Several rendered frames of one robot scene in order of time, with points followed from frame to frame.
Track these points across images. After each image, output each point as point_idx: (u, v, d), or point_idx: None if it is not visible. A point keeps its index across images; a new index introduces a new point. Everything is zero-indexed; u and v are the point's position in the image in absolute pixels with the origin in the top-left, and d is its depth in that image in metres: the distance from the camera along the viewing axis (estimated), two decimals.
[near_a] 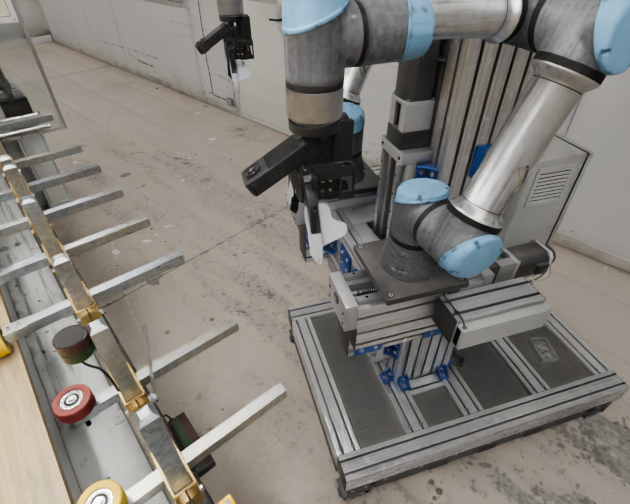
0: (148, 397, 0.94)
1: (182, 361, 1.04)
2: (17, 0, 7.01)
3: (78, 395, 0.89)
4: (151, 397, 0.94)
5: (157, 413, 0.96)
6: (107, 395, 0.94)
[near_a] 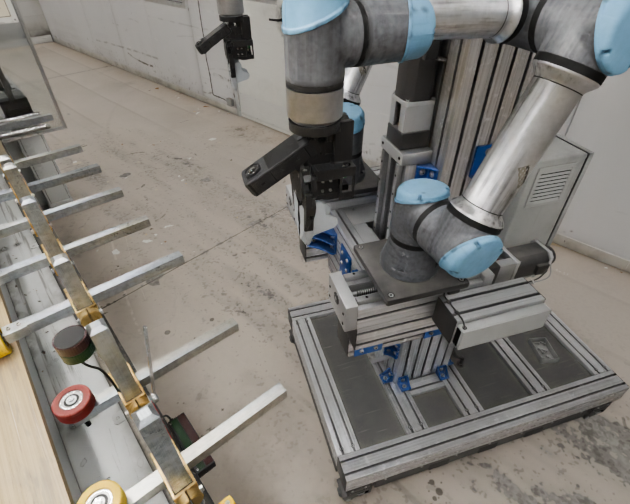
0: (148, 397, 0.94)
1: (182, 362, 1.04)
2: (17, 0, 7.01)
3: (78, 395, 0.89)
4: (150, 397, 0.94)
5: None
6: (107, 395, 0.94)
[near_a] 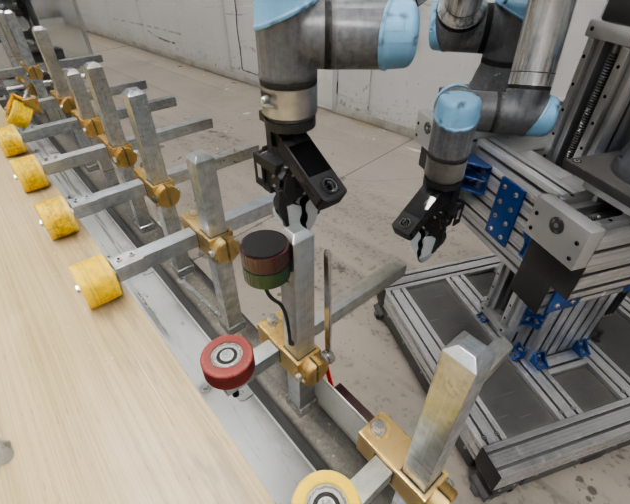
0: (322, 356, 0.66)
1: (346, 312, 0.76)
2: None
3: (234, 349, 0.61)
4: (326, 356, 0.66)
5: (329, 380, 0.68)
6: (264, 353, 0.66)
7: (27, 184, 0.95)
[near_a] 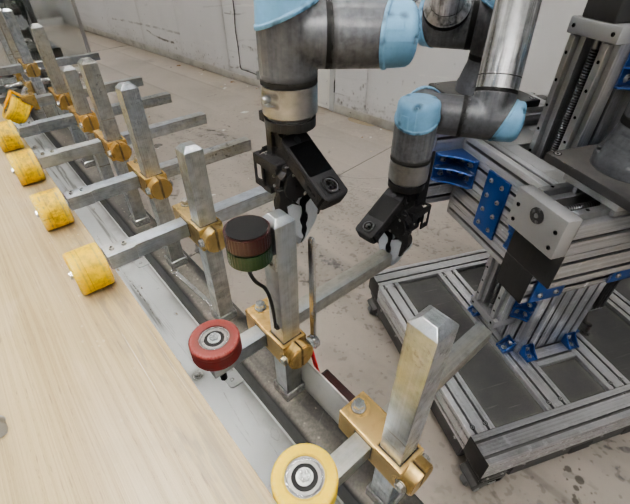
0: (307, 340, 0.69)
1: (332, 300, 0.78)
2: None
3: (222, 333, 0.64)
4: (311, 340, 0.68)
5: (314, 364, 0.71)
6: (251, 337, 0.68)
7: (24, 177, 0.97)
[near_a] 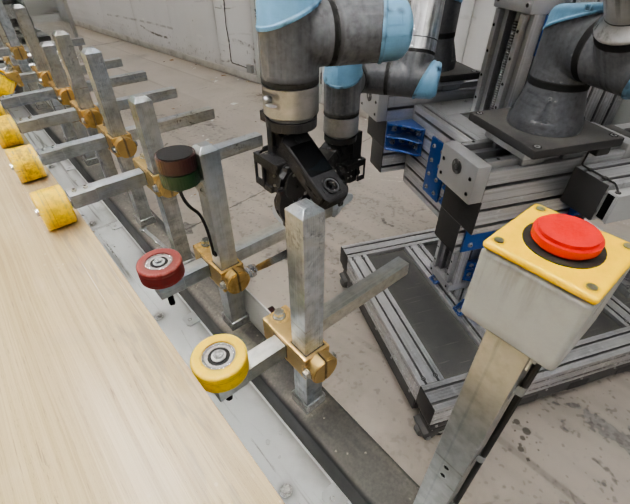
0: (247, 273, 0.78)
1: (274, 241, 0.88)
2: None
3: (166, 258, 0.73)
4: (251, 274, 0.78)
5: None
6: (196, 266, 0.78)
7: (3, 140, 1.06)
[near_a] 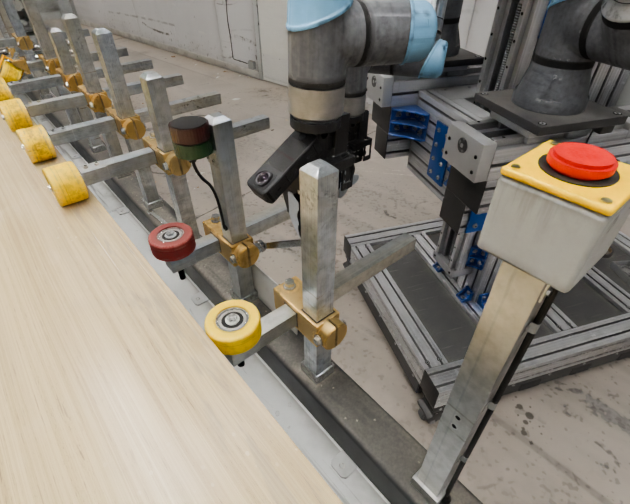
0: (258, 249, 0.79)
1: (282, 219, 0.89)
2: None
3: (177, 231, 0.74)
4: (260, 250, 0.79)
5: None
6: (206, 241, 0.79)
7: (13, 123, 1.07)
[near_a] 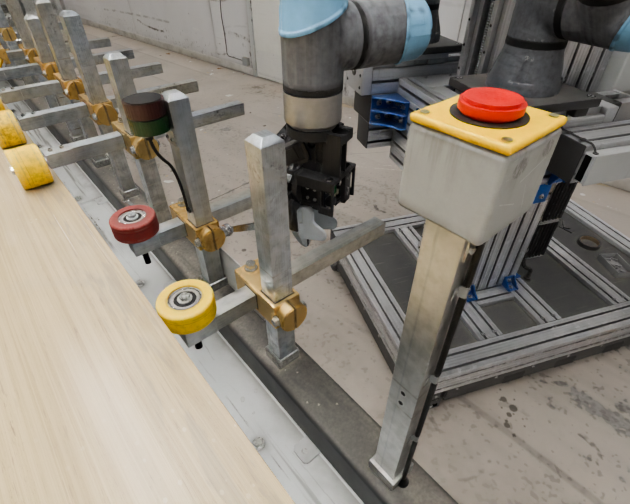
0: (224, 233, 0.78)
1: (252, 204, 0.87)
2: None
3: (140, 214, 0.73)
4: (226, 234, 0.78)
5: None
6: (171, 225, 0.78)
7: None
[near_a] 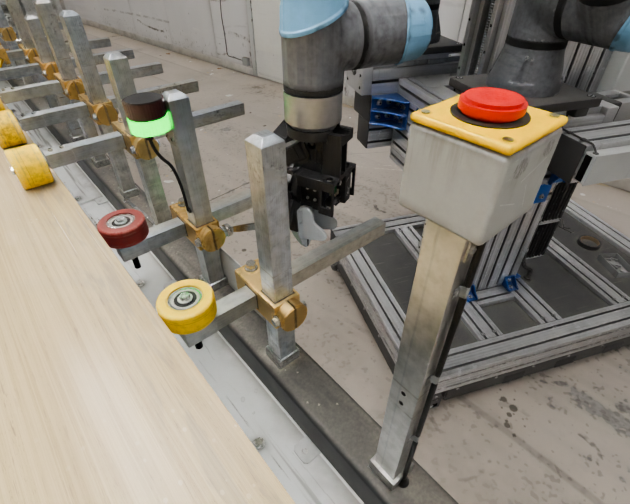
0: (224, 233, 0.78)
1: (243, 208, 0.86)
2: None
3: (129, 218, 0.72)
4: (227, 234, 0.78)
5: None
6: (160, 229, 0.76)
7: None
